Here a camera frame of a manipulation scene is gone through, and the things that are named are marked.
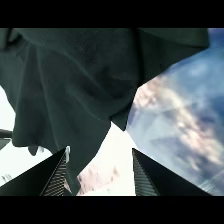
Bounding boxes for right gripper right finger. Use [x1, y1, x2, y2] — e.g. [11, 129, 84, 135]
[131, 147, 212, 197]

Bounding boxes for black garment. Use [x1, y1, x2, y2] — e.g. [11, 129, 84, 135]
[0, 27, 210, 196]

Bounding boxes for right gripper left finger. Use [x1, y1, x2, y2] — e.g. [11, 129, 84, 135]
[0, 145, 70, 197]

